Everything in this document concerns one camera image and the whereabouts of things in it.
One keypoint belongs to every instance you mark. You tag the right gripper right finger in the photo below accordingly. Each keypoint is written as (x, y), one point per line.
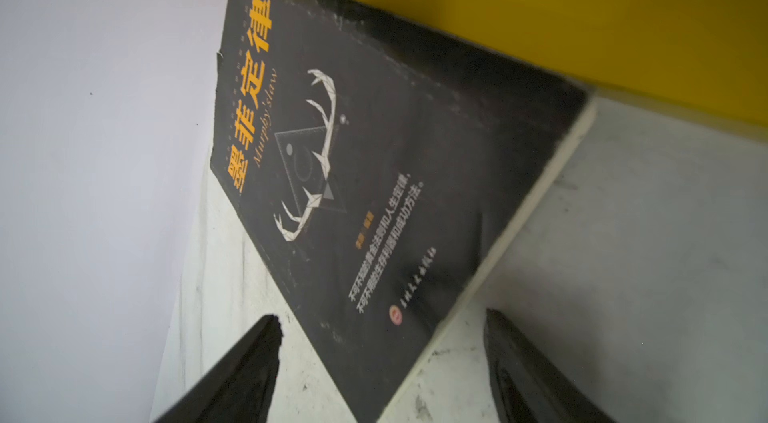
(525, 385)

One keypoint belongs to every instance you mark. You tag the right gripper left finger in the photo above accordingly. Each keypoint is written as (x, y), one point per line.
(240, 387)

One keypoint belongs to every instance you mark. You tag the black deer cover book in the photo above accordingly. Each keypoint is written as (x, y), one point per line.
(381, 169)

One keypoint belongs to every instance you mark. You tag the yellow pink blue bookshelf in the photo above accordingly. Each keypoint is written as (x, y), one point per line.
(701, 60)

